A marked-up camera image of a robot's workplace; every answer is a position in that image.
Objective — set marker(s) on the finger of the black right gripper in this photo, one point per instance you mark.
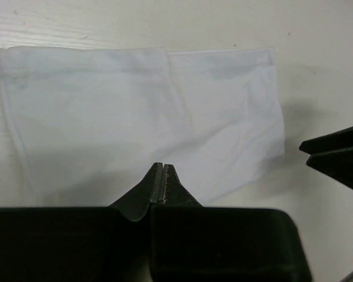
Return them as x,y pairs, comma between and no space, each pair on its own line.
337,164
334,141

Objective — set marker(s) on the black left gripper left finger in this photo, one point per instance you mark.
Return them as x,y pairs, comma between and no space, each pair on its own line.
77,243

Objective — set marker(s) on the white skirt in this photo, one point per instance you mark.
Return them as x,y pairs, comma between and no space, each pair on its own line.
88,124

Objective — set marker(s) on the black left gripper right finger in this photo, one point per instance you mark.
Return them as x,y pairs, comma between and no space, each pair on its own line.
190,242

